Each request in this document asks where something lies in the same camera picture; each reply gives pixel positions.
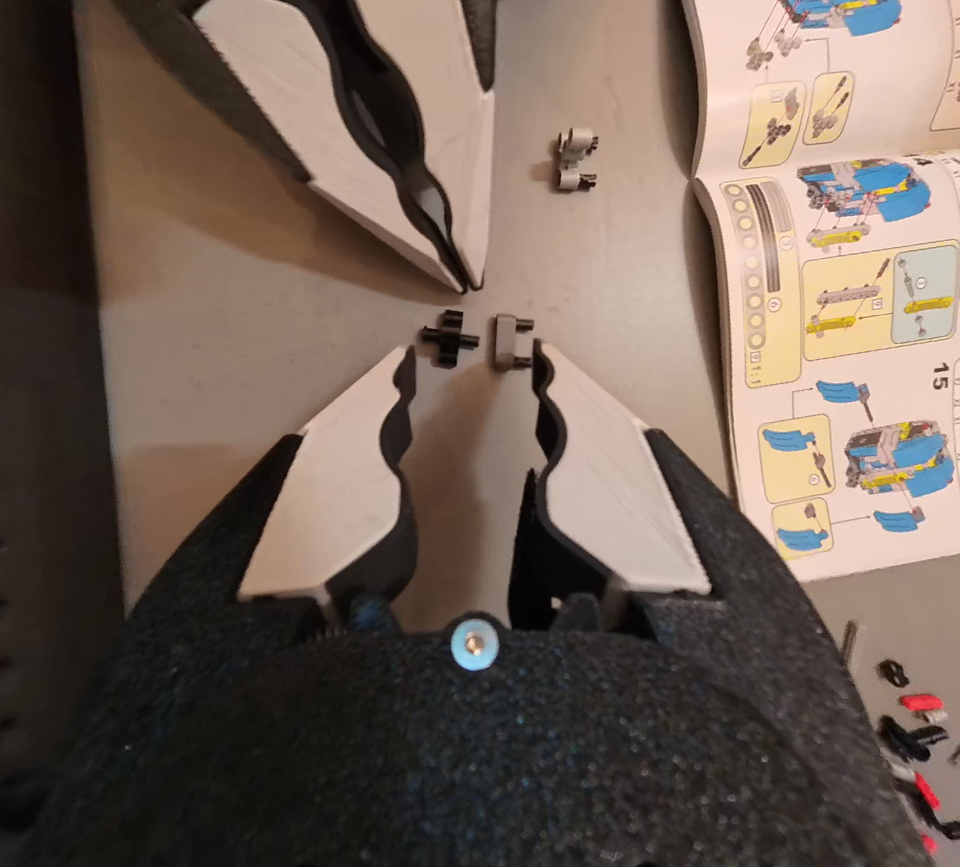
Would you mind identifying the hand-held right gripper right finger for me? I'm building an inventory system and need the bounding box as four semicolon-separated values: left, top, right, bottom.
508;338;713;631

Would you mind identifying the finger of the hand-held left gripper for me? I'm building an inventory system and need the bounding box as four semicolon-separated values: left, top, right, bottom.
192;0;468;295
336;0;497;289

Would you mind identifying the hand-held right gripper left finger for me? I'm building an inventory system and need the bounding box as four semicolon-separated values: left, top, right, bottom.
238;346;420;633

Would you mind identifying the light grey connector assembly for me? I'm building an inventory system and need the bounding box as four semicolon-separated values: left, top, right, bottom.
553;128;601;193

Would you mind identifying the grey brick with black pins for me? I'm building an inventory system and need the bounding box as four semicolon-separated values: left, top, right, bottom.
489;314;535;367

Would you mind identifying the black cross connector piece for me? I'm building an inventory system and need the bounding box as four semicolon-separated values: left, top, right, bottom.
420;309;481;369

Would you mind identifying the grey desk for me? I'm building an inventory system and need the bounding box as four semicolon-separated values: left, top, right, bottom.
71;0;960;867

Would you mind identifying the pile of small brick parts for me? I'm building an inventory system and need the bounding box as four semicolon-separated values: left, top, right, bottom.
873;657;960;861

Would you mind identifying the open instruction booklet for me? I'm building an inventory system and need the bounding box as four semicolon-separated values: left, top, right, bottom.
660;0;960;583

